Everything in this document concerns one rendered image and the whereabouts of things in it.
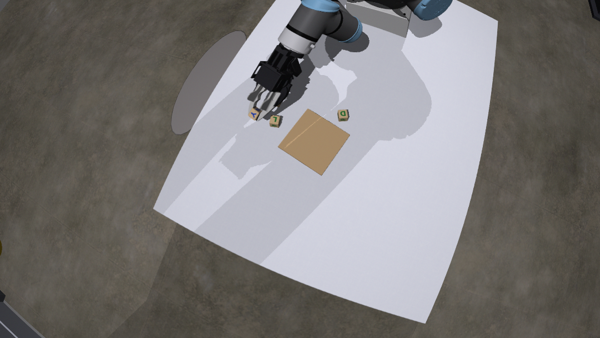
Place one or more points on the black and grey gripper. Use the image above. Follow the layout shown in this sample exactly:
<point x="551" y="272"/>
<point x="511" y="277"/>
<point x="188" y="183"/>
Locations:
<point x="274" y="75"/>

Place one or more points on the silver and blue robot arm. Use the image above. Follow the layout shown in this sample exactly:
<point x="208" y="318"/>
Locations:
<point x="316" y="17"/>

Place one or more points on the tan flat mat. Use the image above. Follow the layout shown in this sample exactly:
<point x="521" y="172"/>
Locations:
<point x="314" y="141"/>

